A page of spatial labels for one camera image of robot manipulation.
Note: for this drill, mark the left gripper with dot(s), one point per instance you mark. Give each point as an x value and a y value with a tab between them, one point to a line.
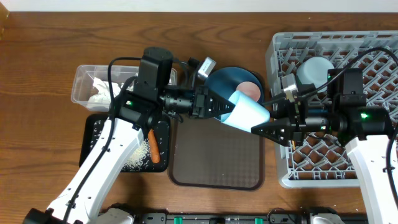
202	97

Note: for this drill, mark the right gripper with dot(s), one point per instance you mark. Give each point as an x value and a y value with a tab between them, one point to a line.
293	126

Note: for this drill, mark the light blue cup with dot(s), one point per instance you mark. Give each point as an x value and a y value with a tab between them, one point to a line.
246	114

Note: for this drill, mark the pink cup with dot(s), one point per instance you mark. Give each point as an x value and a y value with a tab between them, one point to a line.
250	89

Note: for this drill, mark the light blue bowl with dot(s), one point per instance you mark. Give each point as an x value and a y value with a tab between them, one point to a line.
314	71

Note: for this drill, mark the orange carrot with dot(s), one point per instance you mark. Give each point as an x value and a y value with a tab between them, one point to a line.
154	149

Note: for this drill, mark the white cooked rice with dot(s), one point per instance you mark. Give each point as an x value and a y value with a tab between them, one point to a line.
140	155

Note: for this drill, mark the white napkin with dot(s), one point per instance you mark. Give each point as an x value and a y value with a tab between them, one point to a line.
101	98

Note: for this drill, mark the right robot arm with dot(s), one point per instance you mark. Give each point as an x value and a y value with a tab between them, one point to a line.
366	133

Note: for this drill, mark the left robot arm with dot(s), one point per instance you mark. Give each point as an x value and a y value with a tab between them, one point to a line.
142	101

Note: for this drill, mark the dark blue plate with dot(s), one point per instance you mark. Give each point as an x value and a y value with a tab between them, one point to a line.
225	80

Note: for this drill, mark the brown serving tray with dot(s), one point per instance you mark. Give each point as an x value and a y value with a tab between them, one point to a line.
207	153

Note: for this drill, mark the black plastic tray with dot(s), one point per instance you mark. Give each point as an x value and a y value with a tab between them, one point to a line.
88	140

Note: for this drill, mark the clear plastic bin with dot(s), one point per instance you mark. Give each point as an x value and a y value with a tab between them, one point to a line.
85	74

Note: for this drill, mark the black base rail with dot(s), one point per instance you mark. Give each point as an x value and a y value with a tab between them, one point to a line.
120	213

